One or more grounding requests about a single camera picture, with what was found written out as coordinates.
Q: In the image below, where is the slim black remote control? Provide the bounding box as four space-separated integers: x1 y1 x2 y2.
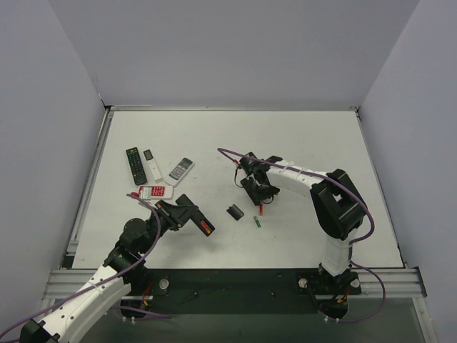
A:
176 194 216 237

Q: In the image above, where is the green yellow-tip battery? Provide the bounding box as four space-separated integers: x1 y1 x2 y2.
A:
253 216 261 228

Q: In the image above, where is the black battery cover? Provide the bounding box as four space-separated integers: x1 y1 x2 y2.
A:
226 204 244 221

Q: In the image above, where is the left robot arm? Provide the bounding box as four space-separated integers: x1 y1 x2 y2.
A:
19 194 204 342

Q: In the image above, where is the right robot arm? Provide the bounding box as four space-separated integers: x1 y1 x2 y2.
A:
238 152 366 277

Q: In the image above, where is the red and white remote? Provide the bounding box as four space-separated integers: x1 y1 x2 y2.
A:
153 185 174 200

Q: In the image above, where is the grey and white remote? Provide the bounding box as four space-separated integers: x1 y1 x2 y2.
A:
167 157 195 187

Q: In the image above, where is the black multi-button remote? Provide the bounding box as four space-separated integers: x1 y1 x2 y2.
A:
126 147 147 186

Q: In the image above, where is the slim white remote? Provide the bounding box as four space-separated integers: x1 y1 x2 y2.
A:
143 149 163 183

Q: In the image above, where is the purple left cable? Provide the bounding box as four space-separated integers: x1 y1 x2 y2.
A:
0 192 172 343

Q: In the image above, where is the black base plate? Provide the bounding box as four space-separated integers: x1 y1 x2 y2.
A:
116 268 361 318

